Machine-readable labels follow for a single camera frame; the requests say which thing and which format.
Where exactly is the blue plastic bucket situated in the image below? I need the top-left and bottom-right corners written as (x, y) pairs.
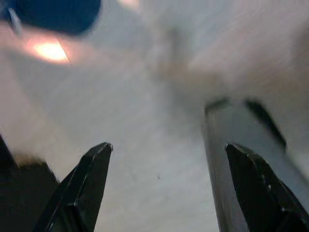
top-left (0, 0), bottom-right (102, 37)

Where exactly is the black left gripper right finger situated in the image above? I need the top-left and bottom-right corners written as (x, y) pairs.
top-left (224, 142), bottom-right (309, 232)

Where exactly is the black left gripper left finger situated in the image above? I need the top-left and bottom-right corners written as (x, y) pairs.
top-left (33, 142), bottom-right (114, 232)

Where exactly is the dark wooden door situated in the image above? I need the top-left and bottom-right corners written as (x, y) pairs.
top-left (0, 134), bottom-right (61, 232)

